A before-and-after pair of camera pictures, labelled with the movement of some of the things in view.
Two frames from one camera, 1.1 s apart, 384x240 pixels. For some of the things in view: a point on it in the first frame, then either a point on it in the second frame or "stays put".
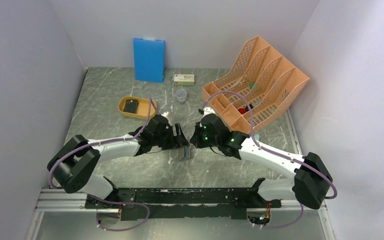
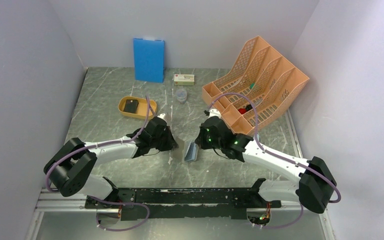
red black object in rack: (242, 110) stays put
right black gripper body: (204, 140) stays put
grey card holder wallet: (184, 153) → (191, 154)
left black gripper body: (166, 140) stays put
